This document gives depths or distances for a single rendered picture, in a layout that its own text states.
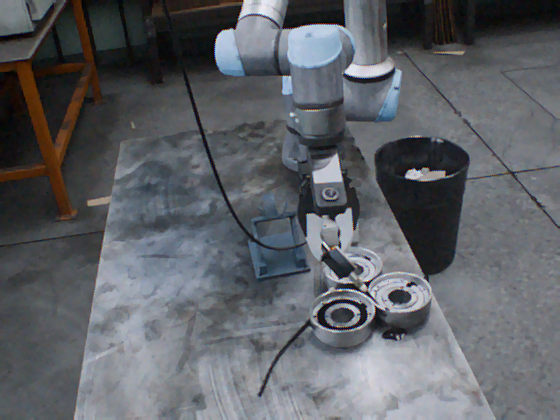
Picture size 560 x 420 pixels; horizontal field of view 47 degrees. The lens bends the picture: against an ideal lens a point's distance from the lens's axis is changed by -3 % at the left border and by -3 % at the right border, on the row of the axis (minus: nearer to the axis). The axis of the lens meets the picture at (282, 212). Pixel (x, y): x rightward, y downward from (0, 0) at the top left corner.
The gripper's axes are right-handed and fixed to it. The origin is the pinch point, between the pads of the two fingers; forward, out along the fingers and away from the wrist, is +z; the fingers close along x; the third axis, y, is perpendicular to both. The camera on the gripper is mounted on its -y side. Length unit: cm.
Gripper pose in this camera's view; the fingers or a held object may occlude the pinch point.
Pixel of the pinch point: (331, 254)
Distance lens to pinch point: 106.7
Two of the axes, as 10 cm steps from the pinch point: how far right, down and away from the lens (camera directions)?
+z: 0.9, 9.0, 4.2
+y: -1.0, -4.1, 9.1
